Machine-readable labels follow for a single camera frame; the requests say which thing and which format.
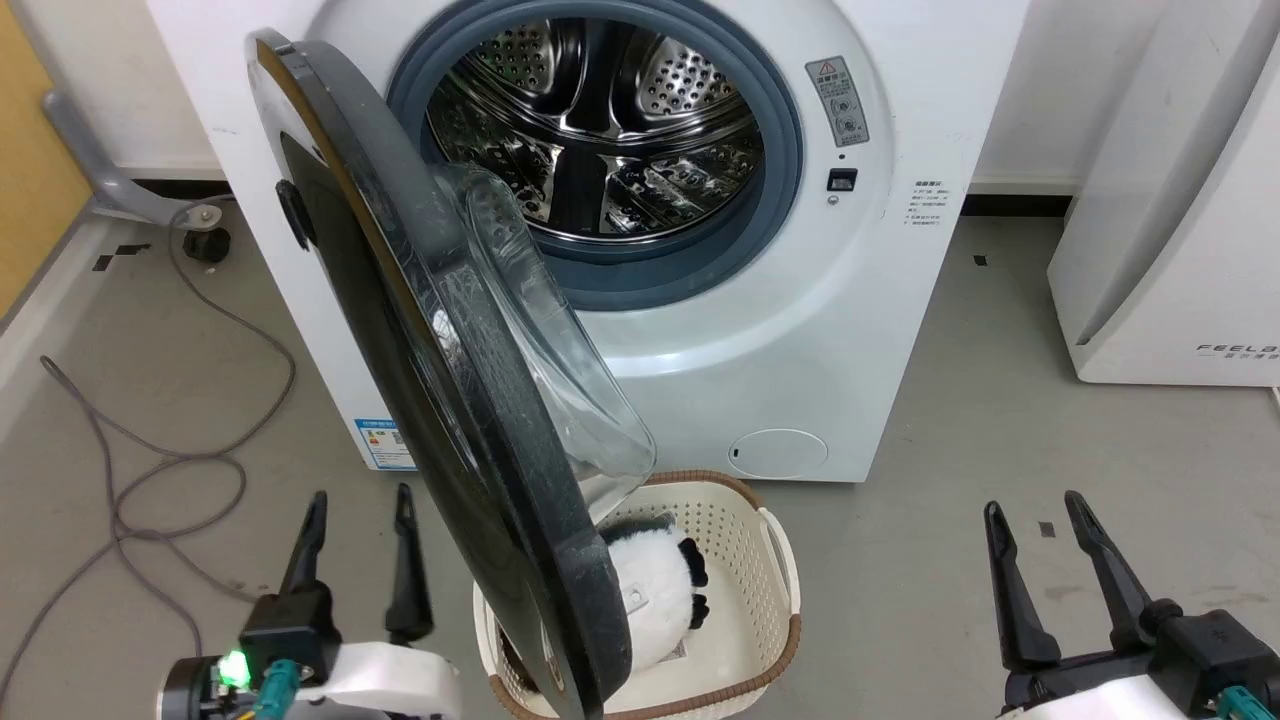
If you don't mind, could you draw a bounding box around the grey stand leg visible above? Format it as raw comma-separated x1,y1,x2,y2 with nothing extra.
42,90,233,227

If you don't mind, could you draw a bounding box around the grey rubber door gasket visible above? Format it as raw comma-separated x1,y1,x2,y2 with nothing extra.
385,0,805,313

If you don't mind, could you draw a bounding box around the small printed text label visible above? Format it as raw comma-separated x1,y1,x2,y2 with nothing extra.
907,180,947,230

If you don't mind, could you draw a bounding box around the grey floor cable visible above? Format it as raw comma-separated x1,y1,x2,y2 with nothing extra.
0,200,298,701

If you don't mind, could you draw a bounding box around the black white panda plush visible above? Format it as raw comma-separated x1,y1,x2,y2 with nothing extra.
598,512,711,671

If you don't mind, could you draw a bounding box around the black caster wheel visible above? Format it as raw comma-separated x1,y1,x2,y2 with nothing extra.
183,228,233,265

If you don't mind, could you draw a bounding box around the white appliance with lettering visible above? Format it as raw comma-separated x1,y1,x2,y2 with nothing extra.
1047,0,1280,388

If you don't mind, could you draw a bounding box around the grey warning sticker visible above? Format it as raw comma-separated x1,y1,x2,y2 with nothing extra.
806,55,871,149

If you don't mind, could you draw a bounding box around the black round washer door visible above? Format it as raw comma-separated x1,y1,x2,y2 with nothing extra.
245,28,658,720

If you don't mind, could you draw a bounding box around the yellow wooden panel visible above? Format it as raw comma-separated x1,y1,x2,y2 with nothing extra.
0,0,93,319

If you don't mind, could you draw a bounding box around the blue energy label sticker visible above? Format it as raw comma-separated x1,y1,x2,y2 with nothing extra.
357,415,418,471

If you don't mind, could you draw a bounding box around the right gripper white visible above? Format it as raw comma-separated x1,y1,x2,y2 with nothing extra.
983,489,1280,720

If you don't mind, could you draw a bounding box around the white front-load washing machine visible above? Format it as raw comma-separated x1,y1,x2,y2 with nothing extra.
145,0,1031,484

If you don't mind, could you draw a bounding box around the cream laundry basket brown rim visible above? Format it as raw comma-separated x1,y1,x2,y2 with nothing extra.
472,470,803,720

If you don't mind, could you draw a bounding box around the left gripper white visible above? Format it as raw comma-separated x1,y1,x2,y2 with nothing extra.
158,483,463,720

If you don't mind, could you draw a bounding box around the stainless steel washer drum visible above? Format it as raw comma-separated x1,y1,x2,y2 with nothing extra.
425,15,761,247

